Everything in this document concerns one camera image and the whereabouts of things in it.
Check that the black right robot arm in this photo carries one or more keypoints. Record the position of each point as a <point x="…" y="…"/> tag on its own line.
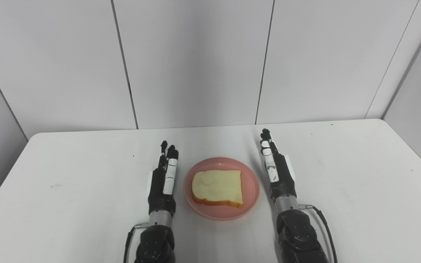
<point x="296" y="233"/>

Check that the pink round plate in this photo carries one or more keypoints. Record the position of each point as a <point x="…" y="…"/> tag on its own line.
<point x="250" y="190"/>

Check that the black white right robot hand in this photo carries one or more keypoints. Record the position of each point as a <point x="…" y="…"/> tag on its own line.
<point x="283" y="179"/>

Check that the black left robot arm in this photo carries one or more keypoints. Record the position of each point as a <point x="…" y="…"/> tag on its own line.
<point x="155" y="241"/>

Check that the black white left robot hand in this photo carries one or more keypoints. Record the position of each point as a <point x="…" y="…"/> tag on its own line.
<point x="157" y="190"/>

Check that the slice of bread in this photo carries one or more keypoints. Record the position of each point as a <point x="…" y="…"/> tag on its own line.
<point x="217" y="186"/>

